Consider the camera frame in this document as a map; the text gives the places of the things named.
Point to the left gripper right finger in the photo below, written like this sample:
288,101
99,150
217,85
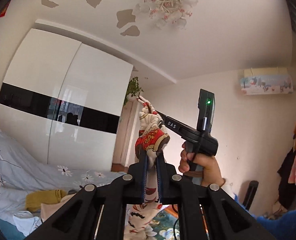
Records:
205,212

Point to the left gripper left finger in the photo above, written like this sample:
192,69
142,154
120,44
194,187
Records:
97,212

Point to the cream cartoon print garment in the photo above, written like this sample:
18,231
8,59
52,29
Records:
153,137

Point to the blue fuzzy sleeve forearm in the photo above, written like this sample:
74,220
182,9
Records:
281,228

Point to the person's right hand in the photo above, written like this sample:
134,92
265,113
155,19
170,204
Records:
211,170

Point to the black chair back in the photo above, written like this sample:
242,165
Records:
250,194

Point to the beige fuzzy sweater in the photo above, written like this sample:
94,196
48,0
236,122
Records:
48,210

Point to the wooden door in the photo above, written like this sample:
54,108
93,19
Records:
123,137

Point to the olive yellow garment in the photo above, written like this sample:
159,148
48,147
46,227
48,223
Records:
34,200

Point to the light blue cloth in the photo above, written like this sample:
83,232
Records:
26,222

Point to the hanging green plant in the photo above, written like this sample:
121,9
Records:
134,89

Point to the light blue floral quilt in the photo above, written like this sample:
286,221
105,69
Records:
21,174

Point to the white black glossy wardrobe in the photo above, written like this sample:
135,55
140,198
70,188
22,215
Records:
62,101

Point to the floral ceiling lamp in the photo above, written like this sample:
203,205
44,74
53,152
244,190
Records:
166,12

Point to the covered wall air conditioner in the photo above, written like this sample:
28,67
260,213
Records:
272,80

